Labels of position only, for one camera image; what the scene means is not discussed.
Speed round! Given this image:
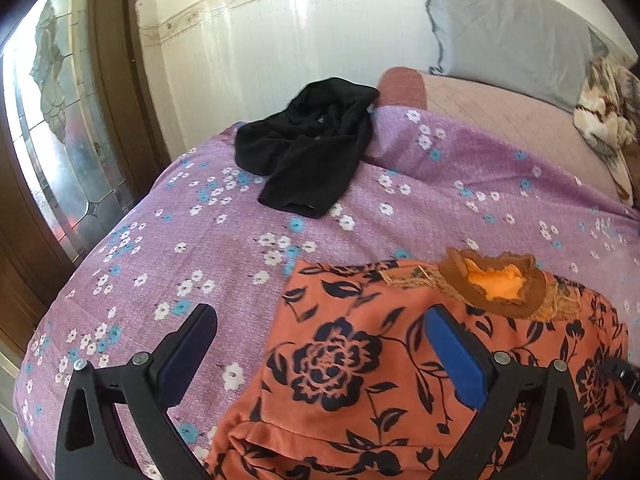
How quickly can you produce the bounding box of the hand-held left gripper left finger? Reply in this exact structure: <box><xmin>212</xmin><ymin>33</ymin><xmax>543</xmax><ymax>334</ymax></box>
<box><xmin>54</xmin><ymin>303</ymin><xmax>218</xmax><ymax>480</ymax></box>

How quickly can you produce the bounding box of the purple floral bedsheet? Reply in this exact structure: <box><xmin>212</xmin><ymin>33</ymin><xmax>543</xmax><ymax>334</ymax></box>
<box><xmin>12</xmin><ymin>105</ymin><xmax>640</xmax><ymax>480</ymax></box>

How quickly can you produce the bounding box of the wooden stained glass door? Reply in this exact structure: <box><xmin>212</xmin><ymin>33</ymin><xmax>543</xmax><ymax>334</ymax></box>
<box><xmin>0</xmin><ymin>0</ymin><xmax>171</xmax><ymax>361</ymax></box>

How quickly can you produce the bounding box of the black garment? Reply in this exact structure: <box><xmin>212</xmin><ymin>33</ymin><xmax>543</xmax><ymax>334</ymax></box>
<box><xmin>235</xmin><ymin>77</ymin><xmax>381</xmax><ymax>220</ymax></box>

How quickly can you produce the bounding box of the beige printed blanket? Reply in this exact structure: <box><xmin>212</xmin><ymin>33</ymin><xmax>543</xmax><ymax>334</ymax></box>
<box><xmin>572</xmin><ymin>55</ymin><xmax>640</xmax><ymax>206</ymax></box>

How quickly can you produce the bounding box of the orange floral garment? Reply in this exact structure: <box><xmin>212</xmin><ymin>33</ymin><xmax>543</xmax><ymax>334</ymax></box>
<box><xmin>202</xmin><ymin>248</ymin><xmax>632</xmax><ymax>480</ymax></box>

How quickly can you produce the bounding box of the pink quilted mattress pad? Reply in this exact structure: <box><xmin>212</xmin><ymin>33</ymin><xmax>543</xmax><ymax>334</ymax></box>
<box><xmin>377</xmin><ymin>66</ymin><xmax>626</xmax><ymax>201</ymax></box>

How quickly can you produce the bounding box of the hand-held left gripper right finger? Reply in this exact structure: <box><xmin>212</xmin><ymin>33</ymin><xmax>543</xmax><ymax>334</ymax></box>
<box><xmin>424</xmin><ymin>303</ymin><xmax>588</xmax><ymax>480</ymax></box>

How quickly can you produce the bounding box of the grey pillow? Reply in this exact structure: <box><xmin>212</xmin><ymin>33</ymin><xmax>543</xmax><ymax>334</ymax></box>
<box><xmin>414</xmin><ymin>0</ymin><xmax>610</xmax><ymax>113</ymax></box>

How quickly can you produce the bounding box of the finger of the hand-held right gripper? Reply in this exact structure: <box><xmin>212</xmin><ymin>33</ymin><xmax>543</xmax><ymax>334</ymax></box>
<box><xmin>600</xmin><ymin>356</ymin><xmax>640</xmax><ymax>411</ymax></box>

